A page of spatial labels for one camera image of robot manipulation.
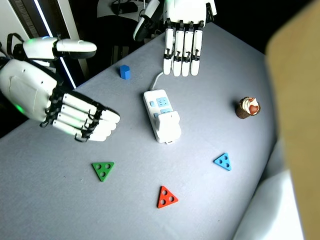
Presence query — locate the white blurred object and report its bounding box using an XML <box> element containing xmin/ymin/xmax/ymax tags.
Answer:
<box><xmin>232</xmin><ymin>138</ymin><xmax>305</xmax><ymax>240</ymax></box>

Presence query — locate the green triangle with holes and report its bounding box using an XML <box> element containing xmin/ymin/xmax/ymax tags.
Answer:
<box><xmin>91</xmin><ymin>161</ymin><xmax>115</xmax><ymax>183</ymax></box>

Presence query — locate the blue triangle with holes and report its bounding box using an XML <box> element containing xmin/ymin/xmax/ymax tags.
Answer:
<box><xmin>213</xmin><ymin>152</ymin><xmax>233</xmax><ymax>172</ymax></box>

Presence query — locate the white plug-in charger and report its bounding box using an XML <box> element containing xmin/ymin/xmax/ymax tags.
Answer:
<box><xmin>156</xmin><ymin>111</ymin><xmax>183</xmax><ymax>145</ymax></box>

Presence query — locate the tan blurred panel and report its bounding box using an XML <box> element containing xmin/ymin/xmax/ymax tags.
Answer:
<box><xmin>265</xmin><ymin>0</ymin><xmax>320</xmax><ymax>240</ymax></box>

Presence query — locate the white power strip cord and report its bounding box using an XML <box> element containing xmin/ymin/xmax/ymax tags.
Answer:
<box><xmin>149</xmin><ymin>71</ymin><xmax>165</xmax><ymax>91</ymax></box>

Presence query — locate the white power strip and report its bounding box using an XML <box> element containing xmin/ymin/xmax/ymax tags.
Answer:
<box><xmin>143</xmin><ymin>88</ymin><xmax>183</xmax><ymax>145</ymax></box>

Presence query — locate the grey table cloth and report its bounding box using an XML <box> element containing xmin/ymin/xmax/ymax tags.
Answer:
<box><xmin>0</xmin><ymin>21</ymin><xmax>282</xmax><ymax>240</ymax></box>

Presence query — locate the brown toy cupcake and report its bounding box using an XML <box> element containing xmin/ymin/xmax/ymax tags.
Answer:
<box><xmin>235</xmin><ymin>96</ymin><xmax>262</xmax><ymax>120</ymax></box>

